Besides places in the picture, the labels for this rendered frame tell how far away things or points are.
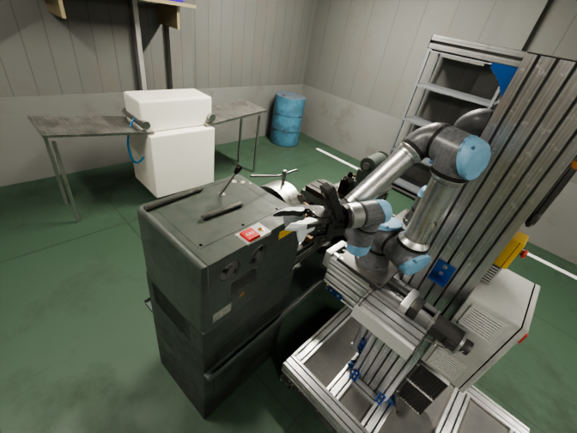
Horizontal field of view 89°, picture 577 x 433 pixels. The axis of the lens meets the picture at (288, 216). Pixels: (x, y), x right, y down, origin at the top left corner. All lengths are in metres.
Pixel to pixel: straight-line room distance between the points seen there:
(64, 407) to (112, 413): 0.26
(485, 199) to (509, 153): 0.17
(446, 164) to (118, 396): 2.11
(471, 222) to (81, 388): 2.26
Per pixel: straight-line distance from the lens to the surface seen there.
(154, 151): 3.35
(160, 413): 2.19
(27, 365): 2.58
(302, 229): 0.73
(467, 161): 0.97
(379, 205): 0.90
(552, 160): 1.20
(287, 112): 5.26
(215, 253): 1.12
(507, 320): 1.40
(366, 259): 1.31
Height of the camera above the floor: 2.02
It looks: 35 degrees down
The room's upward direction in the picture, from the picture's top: 11 degrees clockwise
